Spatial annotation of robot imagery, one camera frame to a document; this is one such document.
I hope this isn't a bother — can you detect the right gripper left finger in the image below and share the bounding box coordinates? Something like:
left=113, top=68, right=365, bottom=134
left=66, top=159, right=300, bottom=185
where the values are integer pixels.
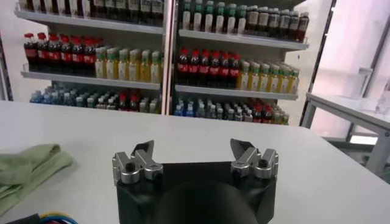
left=112, top=139, right=164, bottom=185

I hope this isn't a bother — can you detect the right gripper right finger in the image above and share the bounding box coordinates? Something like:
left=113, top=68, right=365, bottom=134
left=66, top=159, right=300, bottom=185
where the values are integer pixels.
left=230, top=138, right=279, bottom=180

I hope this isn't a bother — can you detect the light green T-shirt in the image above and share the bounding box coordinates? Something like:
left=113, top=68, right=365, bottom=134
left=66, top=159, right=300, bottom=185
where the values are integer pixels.
left=0, top=143, right=74, bottom=215

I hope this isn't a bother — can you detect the yellow tea bottle green cap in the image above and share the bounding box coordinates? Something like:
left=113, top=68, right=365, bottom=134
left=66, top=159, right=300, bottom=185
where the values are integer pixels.
left=128, top=49, right=140, bottom=82
left=106, top=47, right=118, bottom=80
left=237, top=60, right=250, bottom=91
left=94, top=47, right=107, bottom=79
left=268, top=64, right=280, bottom=93
left=150, top=51, right=162, bottom=84
left=117, top=48, right=129, bottom=81
left=249, top=62, right=260, bottom=91
left=288, top=68, right=300, bottom=95
left=140, top=50, right=151, bottom=83
left=278, top=66, right=289, bottom=94
left=258, top=63, right=270, bottom=93

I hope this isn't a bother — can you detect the cola bottle red label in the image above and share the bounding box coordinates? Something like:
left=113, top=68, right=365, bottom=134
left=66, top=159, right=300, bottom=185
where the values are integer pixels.
left=209, top=51, right=221, bottom=88
left=36, top=32, right=49, bottom=72
left=71, top=37, right=85, bottom=75
left=83, top=38, right=96, bottom=77
left=48, top=33, right=61, bottom=73
left=60, top=35, right=73, bottom=74
left=219, top=52, right=230, bottom=88
left=199, top=49, right=210, bottom=87
left=177, top=47, right=190, bottom=85
left=229, top=53, right=241, bottom=89
left=188, top=48, right=200, bottom=86
left=23, top=32, right=37, bottom=71

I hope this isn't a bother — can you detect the white side table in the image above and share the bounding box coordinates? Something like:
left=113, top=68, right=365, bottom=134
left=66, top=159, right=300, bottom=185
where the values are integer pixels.
left=300, top=68, right=390, bottom=183

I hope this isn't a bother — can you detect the blue yellow wire bundle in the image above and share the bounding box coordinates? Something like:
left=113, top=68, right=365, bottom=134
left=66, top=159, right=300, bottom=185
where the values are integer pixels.
left=5, top=212, right=79, bottom=224

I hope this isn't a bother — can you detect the black metal frame bar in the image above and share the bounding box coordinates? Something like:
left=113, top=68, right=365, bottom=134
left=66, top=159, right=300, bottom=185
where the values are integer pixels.
left=0, top=30, right=13, bottom=102
left=299, top=0, right=338, bottom=127

